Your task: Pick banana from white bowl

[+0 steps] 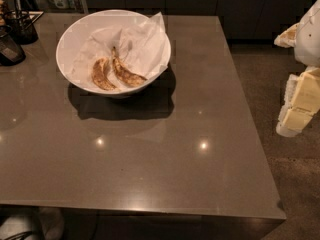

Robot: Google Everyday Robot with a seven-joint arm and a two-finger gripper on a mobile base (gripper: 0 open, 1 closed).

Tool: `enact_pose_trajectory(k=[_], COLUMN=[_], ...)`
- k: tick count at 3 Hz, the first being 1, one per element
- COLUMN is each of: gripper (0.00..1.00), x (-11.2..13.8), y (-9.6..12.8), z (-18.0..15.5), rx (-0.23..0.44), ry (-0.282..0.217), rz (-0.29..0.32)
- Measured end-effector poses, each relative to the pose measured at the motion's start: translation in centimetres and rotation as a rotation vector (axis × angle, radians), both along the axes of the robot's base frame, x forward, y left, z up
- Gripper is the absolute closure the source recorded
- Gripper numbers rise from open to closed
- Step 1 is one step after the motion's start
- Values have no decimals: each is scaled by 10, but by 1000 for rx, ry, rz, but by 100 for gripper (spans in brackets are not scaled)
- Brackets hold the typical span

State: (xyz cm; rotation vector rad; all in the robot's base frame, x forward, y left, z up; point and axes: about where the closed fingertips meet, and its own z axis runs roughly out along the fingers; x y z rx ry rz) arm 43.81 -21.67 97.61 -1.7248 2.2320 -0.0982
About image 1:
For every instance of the white object under table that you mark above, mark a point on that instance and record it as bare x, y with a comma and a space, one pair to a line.
31, 223

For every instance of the dark round container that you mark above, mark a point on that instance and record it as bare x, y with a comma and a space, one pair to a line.
11, 53

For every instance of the white round bowl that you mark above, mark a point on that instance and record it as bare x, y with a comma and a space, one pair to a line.
74, 37

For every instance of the white crumpled paper liner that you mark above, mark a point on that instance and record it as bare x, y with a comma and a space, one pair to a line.
141, 43

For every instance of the black wire utensil holder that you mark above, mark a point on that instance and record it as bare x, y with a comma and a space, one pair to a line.
23, 30

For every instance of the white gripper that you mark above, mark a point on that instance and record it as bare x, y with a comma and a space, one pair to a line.
308, 37

